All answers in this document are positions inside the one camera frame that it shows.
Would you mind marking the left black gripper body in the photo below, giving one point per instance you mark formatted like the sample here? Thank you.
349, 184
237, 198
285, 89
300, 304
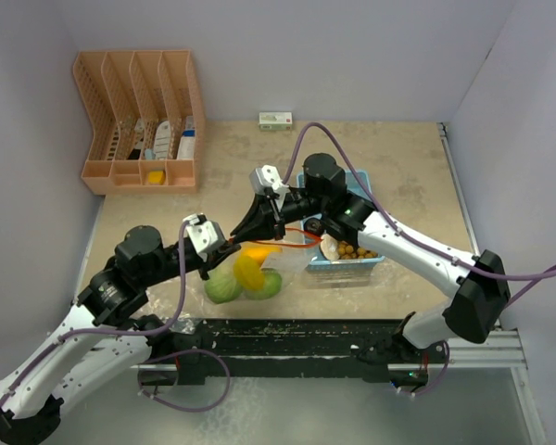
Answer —
170, 268

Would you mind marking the blue plastic basket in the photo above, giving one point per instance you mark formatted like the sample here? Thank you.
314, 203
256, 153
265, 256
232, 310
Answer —
318, 263

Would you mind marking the green cabbage back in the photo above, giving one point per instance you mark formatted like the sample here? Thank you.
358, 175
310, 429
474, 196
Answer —
273, 283

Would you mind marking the green white small box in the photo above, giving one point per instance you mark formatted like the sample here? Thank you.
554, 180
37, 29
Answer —
275, 121

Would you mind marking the green cabbage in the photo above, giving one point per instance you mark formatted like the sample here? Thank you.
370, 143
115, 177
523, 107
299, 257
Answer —
273, 283
222, 286

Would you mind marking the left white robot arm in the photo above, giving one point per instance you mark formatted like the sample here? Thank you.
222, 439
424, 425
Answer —
100, 336

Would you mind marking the green cabbage front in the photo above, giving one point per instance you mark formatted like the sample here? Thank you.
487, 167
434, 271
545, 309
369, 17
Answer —
222, 286

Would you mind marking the clear orange zip bag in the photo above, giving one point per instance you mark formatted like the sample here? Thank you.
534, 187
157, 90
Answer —
291, 263

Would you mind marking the dark purple fruit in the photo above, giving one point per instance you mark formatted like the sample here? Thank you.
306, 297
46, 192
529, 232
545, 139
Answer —
313, 226

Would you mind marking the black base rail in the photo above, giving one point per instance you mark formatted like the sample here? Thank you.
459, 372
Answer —
370, 350

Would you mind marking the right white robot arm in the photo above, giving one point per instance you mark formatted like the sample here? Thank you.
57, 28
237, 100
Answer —
472, 284

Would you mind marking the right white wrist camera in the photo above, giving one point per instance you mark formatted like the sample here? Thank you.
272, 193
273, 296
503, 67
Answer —
266, 181

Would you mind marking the beige mushroom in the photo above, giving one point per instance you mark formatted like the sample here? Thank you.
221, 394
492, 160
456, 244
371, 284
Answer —
329, 247

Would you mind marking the white tube in organizer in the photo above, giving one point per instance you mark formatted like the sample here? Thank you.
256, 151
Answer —
162, 141

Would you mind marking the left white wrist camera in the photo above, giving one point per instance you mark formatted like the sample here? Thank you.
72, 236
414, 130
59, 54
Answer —
206, 235

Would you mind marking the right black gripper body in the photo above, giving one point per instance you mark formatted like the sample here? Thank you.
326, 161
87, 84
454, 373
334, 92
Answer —
299, 204

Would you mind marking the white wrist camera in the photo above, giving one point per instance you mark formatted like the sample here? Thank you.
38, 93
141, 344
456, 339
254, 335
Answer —
206, 235
266, 181

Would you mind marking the white blue box in organizer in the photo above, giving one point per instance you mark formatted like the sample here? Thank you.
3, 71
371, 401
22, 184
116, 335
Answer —
187, 144

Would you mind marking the brown longan bunch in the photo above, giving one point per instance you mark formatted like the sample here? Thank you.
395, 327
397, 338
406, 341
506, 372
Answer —
347, 252

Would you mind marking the orange fruit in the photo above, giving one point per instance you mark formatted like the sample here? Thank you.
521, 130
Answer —
260, 253

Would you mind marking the yellow block in organizer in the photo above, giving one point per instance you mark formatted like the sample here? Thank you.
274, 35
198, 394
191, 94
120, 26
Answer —
156, 177

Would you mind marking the yellow starfruit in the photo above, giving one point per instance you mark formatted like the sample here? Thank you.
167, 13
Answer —
248, 274

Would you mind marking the pink desk organizer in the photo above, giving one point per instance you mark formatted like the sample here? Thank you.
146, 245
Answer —
126, 95

